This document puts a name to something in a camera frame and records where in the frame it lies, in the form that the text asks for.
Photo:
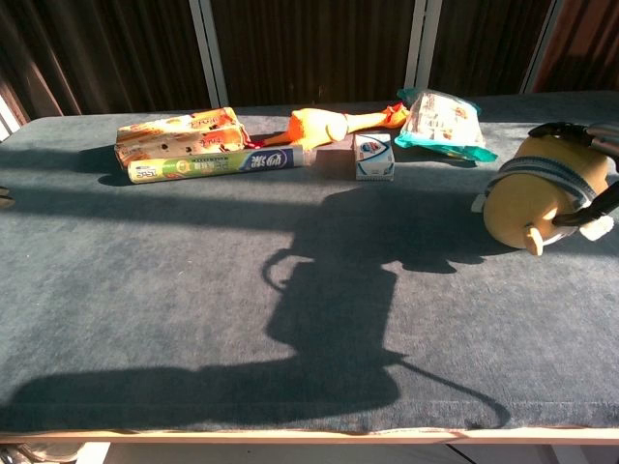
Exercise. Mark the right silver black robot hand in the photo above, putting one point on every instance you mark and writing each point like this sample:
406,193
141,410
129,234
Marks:
604,137

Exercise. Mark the yellow plush toy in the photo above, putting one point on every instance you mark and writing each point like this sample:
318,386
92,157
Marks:
522,212

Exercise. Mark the reddish brown curtain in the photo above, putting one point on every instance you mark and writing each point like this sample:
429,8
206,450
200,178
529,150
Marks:
587,43

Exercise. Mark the teal edged snack bag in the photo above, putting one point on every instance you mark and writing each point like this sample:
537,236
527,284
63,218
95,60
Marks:
442,125

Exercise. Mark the small white blue box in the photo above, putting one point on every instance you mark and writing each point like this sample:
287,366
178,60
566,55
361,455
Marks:
373,157

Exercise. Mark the yellow rubber chicken toy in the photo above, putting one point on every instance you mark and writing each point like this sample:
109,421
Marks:
309,126

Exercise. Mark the dark brown pleated curtain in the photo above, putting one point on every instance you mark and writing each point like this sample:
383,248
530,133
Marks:
309,48

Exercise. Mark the green toothpaste box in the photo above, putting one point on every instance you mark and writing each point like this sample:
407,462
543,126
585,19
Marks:
213,165

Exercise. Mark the orange biscuit box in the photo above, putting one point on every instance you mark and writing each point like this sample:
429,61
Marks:
179,135

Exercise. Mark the grey blue table cloth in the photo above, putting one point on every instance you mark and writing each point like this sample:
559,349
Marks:
193,299

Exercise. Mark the white window frame post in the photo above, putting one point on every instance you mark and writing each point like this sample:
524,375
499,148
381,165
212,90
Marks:
7,118
209,53
541,46
421,43

